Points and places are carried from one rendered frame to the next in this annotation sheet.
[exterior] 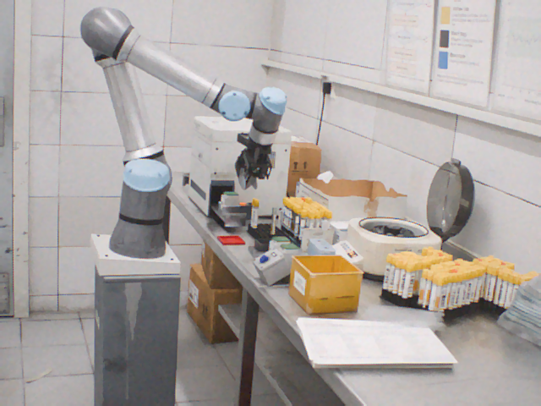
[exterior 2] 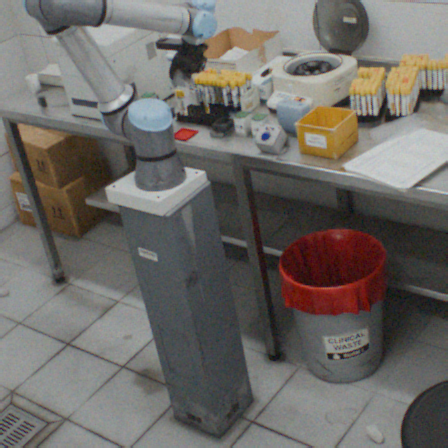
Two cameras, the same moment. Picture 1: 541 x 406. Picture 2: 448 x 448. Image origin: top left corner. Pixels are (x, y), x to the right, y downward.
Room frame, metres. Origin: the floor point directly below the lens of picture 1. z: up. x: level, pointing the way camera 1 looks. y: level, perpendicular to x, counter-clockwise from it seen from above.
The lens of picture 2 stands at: (-0.16, 1.17, 2.03)
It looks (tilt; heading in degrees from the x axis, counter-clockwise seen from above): 29 degrees down; 334
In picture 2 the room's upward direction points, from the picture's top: 11 degrees counter-clockwise
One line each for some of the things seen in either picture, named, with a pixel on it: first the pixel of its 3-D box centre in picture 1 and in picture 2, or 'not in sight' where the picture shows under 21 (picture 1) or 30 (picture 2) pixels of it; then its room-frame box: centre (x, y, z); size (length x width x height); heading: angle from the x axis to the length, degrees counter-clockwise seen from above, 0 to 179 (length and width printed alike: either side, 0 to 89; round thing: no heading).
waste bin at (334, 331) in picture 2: not in sight; (336, 307); (1.73, -0.14, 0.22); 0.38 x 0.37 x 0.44; 21
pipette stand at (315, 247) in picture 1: (319, 262); (294, 118); (1.82, -0.13, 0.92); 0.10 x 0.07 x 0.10; 16
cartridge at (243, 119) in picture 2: (279, 249); (243, 123); (1.94, -0.02, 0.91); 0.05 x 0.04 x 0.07; 111
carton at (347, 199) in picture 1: (350, 208); (234, 61); (2.33, -0.25, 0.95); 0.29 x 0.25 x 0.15; 111
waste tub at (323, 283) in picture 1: (325, 283); (327, 132); (1.66, -0.14, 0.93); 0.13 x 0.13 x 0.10; 20
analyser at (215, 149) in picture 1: (238, 166); (116, 66); (2.50, 0.14, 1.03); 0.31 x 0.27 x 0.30; 21
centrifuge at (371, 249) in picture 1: (385, 247); (311, 82); (1.97, -0.32, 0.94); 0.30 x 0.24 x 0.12; 102
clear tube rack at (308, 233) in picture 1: (304, 230); (226, 97); (2.16, -0.10, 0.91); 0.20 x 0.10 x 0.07; 21
